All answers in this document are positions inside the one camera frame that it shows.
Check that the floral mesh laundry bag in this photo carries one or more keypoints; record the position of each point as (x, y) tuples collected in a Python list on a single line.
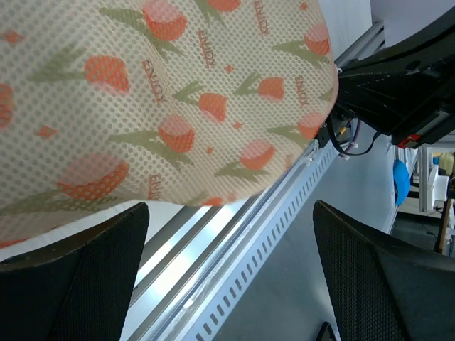
[(196, 103)]

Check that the white slotted cable duct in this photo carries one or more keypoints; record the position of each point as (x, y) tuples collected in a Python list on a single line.
[(231, 280)]

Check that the blue cap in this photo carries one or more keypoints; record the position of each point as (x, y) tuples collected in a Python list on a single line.
[(401, 177)]

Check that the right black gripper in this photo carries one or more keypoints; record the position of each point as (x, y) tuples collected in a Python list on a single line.
[(406, 91)]

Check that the aluminium mounting rail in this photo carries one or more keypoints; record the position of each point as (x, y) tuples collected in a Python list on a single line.
[(288, 298)]

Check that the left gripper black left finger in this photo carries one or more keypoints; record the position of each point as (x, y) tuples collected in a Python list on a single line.
[(78, 288)]

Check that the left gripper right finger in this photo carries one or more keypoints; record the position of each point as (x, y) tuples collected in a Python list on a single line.
[(382, 288)]

